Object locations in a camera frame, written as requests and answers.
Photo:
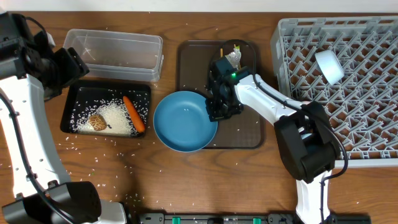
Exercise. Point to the pile of white rice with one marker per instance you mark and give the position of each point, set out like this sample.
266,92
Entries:
109,104

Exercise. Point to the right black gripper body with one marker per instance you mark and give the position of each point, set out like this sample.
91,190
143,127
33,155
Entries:
221,108

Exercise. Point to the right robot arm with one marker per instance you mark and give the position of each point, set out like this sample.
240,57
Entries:
307,145

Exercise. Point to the dark brown serving tray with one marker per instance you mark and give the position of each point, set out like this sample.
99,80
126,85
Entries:
242,131

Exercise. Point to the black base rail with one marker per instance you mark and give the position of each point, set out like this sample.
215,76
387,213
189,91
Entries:
277,217

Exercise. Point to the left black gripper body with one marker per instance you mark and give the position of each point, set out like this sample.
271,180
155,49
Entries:
73,62

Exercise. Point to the clear plastic bin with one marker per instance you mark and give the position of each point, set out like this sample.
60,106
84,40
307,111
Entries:
118,55

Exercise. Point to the orange carrot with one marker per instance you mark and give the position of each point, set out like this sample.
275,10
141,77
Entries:
134,115

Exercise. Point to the grey dishwasher rack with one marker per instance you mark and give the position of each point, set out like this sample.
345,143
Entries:
362,106

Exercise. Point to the dark blue plate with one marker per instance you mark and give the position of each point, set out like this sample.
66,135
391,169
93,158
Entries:
181,122

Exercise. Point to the light blue bowl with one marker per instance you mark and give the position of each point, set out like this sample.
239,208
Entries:
330,66

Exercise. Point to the black waste tray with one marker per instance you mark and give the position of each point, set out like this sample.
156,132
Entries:
104,84

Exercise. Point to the brown food scrap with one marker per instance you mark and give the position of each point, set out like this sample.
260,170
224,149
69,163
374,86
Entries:
97,122

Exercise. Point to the green foil snack wrapper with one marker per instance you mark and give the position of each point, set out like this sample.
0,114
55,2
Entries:
231,59

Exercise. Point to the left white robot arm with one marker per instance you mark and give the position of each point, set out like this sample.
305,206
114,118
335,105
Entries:
32,72

